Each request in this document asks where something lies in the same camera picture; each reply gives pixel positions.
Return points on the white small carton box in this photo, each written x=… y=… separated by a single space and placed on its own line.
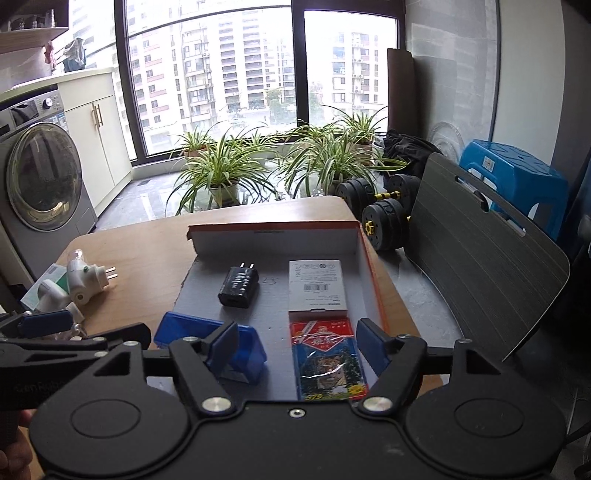
x=316 y=289

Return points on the grey washing machine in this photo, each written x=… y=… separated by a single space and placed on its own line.
x=44 y=202

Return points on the spider plant left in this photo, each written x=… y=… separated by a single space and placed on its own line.
x=234 y=165

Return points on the blue plastic case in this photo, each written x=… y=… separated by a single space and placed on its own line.
x=237 y=354

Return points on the black plug charger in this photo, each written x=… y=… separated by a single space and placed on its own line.
x=239 y=286

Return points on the teal cardboard box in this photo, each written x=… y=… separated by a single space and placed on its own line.
x=55 y=273

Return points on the black bag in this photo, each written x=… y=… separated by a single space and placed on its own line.
x=414 y=151

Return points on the white mosquito plug device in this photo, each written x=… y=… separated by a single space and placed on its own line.
x=86 y=280

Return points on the blue plastic stool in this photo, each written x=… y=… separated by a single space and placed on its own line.
x=521 y=179

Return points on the small back spider plant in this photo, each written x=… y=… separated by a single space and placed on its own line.
x=193 y=143

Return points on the spider plant right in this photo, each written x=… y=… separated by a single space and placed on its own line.
x=318 y=159

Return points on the white cabinet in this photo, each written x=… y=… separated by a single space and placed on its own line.
x=94 y=123

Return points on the white fan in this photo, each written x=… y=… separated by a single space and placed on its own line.
x=447 y=138

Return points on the brown rolled mat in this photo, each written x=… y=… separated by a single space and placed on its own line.
x=402 y=92

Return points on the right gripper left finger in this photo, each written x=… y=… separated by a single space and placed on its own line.
x=192 y=364

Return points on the person left hand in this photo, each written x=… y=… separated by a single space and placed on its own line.
x=17 y=455

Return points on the black dumbbell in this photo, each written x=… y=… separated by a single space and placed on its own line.
x=359 y=193
x=386 y=225

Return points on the grey cone plug device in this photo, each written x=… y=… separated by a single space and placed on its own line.
x=51 y=297

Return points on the red blue card packet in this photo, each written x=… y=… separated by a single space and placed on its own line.
x=326 y=363

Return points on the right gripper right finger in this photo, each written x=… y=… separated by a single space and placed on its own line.
x=400 y=363

